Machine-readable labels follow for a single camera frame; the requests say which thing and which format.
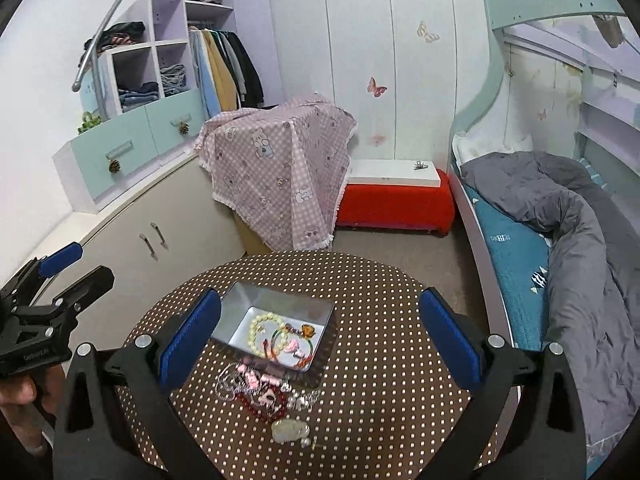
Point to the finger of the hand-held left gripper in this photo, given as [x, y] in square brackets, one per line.
[60, 257]
[85, 285]

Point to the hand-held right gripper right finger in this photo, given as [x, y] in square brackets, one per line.
[450, 340]

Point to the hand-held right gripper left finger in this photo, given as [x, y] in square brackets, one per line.
[192, 340]

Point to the rectangular metal tin box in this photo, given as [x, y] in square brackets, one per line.
[260, 300]

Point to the person's left hand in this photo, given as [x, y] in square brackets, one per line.
[22, 392]

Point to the round brown polka-dot table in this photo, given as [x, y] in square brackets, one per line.
[375, 385]

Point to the blue printed bedsheet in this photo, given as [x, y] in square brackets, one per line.
[510, 265]

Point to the pink bow hair clip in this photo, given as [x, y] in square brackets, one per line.
[291, 346]

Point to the pine cone drawer knob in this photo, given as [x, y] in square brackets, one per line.
[183, 128]
[114, 165]

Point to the orange hair clip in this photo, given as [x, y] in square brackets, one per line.
[306, 331]

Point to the beige low cabinet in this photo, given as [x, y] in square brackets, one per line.
[190, 220]

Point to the thin green red bangle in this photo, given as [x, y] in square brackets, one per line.
[313, 346]

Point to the silver crystal hair clip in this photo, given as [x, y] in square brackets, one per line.
[305, 400]

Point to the white jade pendant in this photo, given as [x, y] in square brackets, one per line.
[287, 431]

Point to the red upholstered bench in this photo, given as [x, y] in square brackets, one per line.
[395, 205]

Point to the mint green drawer unit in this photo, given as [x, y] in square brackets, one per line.
[145, 135]

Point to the small pearl earring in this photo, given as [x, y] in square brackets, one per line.
[305, 441]

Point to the grey duvet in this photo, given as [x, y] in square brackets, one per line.
[590, 270]

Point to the black hair claw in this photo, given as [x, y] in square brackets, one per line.
[420, 165]

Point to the white board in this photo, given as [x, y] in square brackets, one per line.
[385, 172]

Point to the pink checked bear cloth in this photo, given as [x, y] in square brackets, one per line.
[280, 170]

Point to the pale pink butterfly sticker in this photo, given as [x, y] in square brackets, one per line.
[376, 138]

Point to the dark folded clothes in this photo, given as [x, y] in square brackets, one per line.
[117, 35]

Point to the curved metal pole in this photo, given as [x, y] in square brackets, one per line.
[107, 20]

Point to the row of hanging clothes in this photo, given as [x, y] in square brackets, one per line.
[225, 67]

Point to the lilac open shelf unit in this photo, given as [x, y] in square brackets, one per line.
[167, 20]

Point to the white wardrobe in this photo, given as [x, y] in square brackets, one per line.
[360, 35]

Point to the brown hanging cloth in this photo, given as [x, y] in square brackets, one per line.
[610, 29]

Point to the pink butterfly wall sticker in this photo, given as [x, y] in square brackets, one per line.
[376, 87]

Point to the beige butterfly wall sticker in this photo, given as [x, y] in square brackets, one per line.
[427, 33]

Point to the pale green bunk bed frame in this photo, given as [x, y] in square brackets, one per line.
[505, 10]

